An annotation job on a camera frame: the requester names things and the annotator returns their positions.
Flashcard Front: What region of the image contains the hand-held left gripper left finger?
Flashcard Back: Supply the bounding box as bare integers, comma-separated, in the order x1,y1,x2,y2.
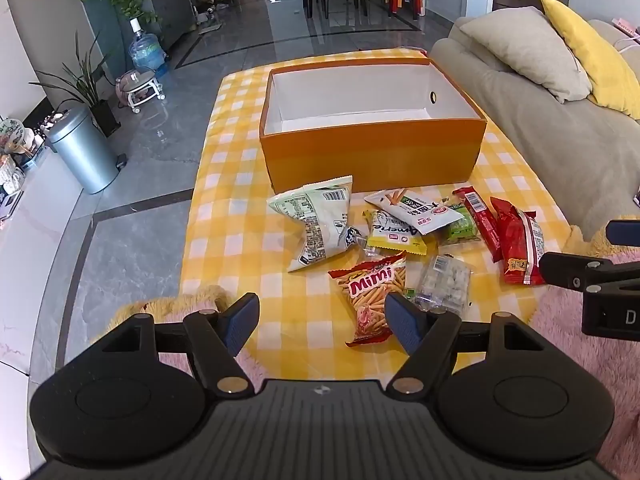
100,292,261,396

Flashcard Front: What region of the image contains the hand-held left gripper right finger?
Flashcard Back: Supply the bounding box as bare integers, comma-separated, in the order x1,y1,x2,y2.
385,291,546,396

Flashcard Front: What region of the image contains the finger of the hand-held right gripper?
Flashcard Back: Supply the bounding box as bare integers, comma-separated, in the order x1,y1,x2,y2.
538,251,640,296
605,218,640,249

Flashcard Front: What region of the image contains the red stick snack bag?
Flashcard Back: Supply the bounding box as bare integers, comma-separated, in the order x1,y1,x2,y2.
328,252,408,348

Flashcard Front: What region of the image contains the red snack packet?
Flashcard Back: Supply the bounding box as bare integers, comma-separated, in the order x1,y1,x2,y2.
490,196,547,287

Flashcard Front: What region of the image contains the clear packet of pale snacks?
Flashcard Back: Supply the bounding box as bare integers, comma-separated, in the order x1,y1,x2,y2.
406,254,473,313

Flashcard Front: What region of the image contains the yellow snack packet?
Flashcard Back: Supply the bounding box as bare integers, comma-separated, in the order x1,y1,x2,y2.
362,208,427,256

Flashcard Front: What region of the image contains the long red snack bar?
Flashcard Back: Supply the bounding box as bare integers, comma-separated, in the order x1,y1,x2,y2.
452,186,503,263

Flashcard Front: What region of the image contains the green snack packet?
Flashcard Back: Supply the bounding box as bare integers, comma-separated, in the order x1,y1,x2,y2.
437,199,481,247

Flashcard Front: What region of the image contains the white stick snack packet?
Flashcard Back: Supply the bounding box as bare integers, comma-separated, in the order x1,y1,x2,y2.
363,187,466,236

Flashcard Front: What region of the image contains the pale green chip bag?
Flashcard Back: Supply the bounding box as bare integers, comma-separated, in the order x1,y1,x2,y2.
266,175,368,273

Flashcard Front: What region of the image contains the orange cardboard box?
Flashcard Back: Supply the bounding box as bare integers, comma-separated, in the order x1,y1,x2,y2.
258,56,487,195

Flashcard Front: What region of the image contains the pink fluffy blanket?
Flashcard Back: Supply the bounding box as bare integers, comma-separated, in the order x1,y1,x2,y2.
107,215,640,466

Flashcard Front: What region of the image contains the yellow checkered tablecloth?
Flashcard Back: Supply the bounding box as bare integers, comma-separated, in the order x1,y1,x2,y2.
181,47,576,383

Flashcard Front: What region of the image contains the beige sofa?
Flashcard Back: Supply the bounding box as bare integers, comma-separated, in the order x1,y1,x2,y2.
430,19,640,241

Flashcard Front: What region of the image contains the yellow pillow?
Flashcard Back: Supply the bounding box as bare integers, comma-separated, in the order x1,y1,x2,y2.
539,0,640,121

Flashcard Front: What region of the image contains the beige pillow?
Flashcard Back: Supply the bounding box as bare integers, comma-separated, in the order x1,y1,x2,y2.
457,7,593,105

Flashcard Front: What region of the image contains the silver trash can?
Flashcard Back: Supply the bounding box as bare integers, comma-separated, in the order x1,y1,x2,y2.
45,105,121,196

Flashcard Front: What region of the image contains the potted long-leaf plant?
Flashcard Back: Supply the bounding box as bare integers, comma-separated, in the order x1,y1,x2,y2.
27,30,123,138

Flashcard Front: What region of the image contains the small wheeled stool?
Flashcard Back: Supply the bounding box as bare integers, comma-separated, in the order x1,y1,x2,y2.
116,69,166,113

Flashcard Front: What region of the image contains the blue water bottle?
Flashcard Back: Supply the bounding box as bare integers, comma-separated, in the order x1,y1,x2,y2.
128,17,167,78

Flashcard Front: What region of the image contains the floral ceramic jar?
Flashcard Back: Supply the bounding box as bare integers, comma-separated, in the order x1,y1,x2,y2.
0,117,36,153

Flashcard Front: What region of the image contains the grey cabinet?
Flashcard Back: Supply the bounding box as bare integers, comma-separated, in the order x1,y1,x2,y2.
140,0,198,51

